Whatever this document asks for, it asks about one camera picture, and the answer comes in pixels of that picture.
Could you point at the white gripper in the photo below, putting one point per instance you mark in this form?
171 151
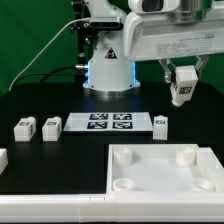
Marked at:
155 37

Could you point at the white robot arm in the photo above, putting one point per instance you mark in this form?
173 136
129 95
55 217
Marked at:
110 72

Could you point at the white square tabletop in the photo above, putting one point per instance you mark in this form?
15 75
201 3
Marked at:
163 168

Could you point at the white fiducial tag plate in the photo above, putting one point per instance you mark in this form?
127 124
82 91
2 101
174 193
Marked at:
108 121

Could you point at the white L-shaped obstacle fence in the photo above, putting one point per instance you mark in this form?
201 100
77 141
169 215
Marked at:
120 206

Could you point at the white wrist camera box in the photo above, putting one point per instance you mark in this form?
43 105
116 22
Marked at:
153 6

